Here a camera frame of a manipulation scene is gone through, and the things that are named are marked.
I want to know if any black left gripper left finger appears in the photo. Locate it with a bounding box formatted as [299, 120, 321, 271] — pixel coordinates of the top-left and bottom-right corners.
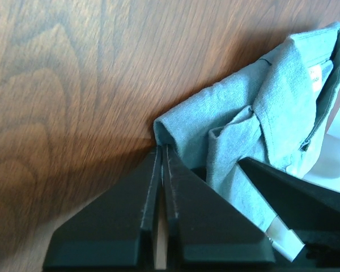
[43, 147, 162, 269]

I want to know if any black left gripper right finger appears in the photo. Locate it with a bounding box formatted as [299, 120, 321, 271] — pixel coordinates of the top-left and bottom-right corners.
[162, 145, 276, 269]

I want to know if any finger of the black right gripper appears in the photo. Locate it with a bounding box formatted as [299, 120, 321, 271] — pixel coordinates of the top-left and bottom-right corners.
[239, 158, 340, 266]

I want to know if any grey long sleeve shirt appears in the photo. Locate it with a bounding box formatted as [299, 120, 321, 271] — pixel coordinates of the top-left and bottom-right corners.
[154, 22, 340, 231]

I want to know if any white plastic laundry basket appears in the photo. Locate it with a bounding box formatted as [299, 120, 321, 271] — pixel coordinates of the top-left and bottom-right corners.
[304, 107, 340, 192]

